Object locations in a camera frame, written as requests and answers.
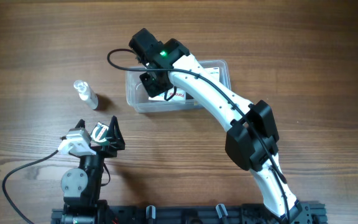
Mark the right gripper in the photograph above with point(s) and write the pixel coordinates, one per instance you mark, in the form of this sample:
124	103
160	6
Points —
152	89

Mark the green white round tin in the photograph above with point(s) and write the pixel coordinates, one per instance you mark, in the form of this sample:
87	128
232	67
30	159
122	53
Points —
99	133

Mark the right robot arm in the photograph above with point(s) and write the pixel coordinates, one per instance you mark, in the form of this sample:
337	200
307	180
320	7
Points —
251	131

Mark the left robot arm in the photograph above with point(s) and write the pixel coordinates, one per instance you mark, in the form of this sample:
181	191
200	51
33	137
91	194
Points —
82	185

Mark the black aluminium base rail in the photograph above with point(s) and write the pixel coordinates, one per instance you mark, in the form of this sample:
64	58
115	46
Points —
310	212

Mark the white red Panadol box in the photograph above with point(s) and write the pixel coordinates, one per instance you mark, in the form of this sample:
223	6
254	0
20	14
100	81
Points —
177	95

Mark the white medicine box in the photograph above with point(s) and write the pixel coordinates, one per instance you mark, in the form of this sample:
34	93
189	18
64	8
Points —
214	72

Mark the small clear spray bottle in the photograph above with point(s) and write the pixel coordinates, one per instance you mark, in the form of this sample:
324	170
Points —
86	94

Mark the clear plastic container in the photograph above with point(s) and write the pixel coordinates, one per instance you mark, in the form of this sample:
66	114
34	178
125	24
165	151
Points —
138	98

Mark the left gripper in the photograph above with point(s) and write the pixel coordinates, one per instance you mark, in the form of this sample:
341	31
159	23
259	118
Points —
115	139

